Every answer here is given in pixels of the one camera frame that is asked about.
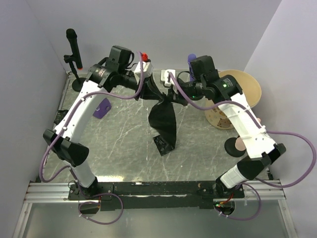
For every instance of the beige paper trash bin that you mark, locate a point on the beige paper trash bin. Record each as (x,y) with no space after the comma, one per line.
(252,93)

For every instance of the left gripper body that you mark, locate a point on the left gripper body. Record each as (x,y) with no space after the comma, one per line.
(142,91)

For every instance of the purple metronome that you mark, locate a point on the purple metronome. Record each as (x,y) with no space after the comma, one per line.
(103,108)

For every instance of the black microphone stand left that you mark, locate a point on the black microphone stand left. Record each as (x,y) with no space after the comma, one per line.
(78,82)

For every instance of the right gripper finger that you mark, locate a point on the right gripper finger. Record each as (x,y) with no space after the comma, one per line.
(170,95)
(180,100)

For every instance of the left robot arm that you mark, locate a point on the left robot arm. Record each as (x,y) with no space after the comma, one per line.
(110,77)

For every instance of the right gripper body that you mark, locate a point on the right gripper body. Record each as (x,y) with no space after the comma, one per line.
(192,89)

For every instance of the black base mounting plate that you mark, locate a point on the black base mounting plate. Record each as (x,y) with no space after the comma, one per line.
(156,194)

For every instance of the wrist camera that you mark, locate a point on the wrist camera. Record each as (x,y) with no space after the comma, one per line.
(166,80)
(146,65)

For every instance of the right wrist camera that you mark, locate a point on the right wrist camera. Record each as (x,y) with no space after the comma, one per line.
(166,80)

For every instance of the black trash bag roll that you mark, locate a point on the black trash bag roll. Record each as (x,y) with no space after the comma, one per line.
(162,118)

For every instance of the purple microphone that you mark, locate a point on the purple microphone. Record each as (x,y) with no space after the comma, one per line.
(190,58)

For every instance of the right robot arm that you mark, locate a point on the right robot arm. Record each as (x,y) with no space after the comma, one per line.
(227,94)

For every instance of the aluminium rail frame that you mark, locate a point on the aluminium rail frame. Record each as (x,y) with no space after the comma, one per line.
(122,150)

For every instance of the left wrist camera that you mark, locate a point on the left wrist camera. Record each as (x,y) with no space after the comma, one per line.
(146,65)

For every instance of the black microphone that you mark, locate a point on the black microphone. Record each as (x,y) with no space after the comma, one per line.
(72,38)

